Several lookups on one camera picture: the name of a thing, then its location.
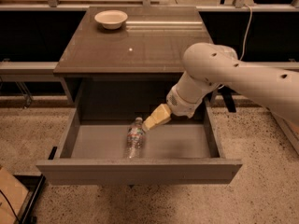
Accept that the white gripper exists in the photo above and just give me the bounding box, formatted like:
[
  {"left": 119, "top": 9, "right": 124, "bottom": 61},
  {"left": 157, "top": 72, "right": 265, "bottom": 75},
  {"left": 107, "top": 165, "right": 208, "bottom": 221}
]
[{"left": 142, "top": 86, "right": 199, "bottom": 132}]

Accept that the clear plastic water bottle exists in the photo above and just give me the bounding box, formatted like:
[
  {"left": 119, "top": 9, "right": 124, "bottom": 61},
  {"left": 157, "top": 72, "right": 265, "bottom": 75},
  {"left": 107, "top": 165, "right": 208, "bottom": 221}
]
[{"left": 125, "top": 117, "right": 145, "bottom": 159}]

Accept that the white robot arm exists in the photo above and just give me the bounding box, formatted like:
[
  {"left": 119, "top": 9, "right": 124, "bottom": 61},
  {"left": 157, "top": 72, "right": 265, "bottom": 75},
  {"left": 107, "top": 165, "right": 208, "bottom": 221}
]
[{"left": 142, "top": 43, "right": 299, "bottom": 132}]

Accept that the grey cabinet with brown top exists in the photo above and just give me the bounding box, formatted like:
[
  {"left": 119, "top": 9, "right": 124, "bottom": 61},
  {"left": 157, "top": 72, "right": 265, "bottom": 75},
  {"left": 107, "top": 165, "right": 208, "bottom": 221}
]
[{"left": 54, "top": 7, "right": 212, "bottom": 121}]

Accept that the white paper bowl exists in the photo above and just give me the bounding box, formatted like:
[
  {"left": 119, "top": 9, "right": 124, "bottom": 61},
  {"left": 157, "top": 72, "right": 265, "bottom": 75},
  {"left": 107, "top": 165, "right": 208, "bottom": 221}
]
[{"left": 94, "top": 10, "right": 128, "bottom": 30}]

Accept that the wooden box right side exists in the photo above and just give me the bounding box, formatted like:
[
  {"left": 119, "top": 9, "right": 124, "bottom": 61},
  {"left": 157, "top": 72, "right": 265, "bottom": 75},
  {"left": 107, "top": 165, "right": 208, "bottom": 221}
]
[{"left": 274, "top": 115, "right": 299, "bottom": 155}]

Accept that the cardboard box left corner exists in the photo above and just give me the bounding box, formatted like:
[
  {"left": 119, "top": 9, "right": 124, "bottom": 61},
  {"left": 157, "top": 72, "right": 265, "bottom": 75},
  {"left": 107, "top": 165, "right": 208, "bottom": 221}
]
[{"left": 0, "top": 167, "right": 28, "bottom": 224}]

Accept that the white cable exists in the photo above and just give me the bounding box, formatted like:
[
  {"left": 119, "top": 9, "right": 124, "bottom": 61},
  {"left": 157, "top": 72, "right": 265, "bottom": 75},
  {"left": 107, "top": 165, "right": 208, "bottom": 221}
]
[{"left": 238, "top": 4, "right": 253, "bottom": 62}]

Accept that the black tray frame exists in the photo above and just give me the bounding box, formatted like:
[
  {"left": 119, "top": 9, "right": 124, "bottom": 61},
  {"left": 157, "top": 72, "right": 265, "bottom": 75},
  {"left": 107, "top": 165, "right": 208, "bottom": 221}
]
[{"left": 14, "top": 175, "right": 46, "bottom": 224}]

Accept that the black cable lower left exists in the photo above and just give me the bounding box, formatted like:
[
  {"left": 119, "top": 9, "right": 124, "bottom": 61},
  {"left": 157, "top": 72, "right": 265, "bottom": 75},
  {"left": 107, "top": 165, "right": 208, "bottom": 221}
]
[{"left": 0, "top": 189, "right": 21, "bottom": 224}]

